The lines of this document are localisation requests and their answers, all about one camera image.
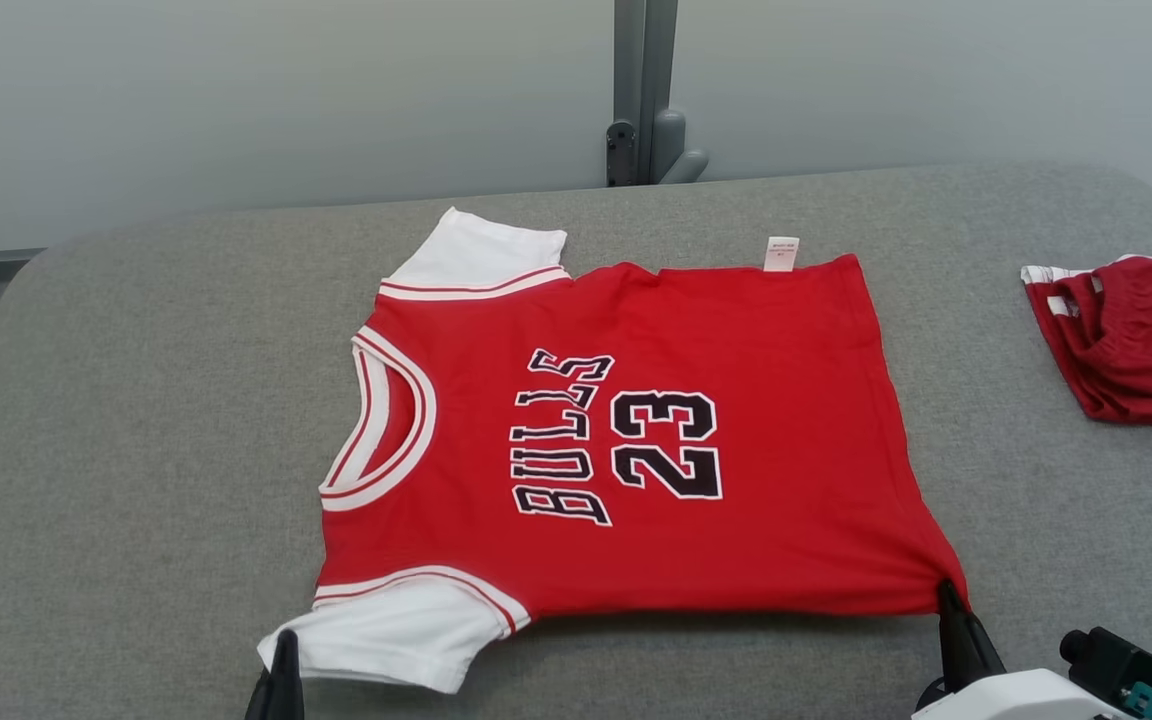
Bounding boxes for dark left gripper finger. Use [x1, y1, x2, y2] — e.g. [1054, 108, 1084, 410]
[281, 630, 306, 720]
[244, 632, 286, 720]

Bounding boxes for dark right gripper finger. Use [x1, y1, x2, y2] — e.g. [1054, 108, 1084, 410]
[937, 580, 974, 694]
[950, 584, 1008, 695]

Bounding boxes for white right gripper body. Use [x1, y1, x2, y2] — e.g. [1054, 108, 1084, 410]
[911, 668, 1138, 720]

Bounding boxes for red Bulls jersey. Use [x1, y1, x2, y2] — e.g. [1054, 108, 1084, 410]
[258, 207, 971, 696]

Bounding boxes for red white-striped shorts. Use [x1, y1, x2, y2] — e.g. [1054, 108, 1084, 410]
[1021, 254, 1152, 447]

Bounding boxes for grey metal frame post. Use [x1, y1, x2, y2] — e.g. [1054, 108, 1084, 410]
[606, 0, 710, 189]

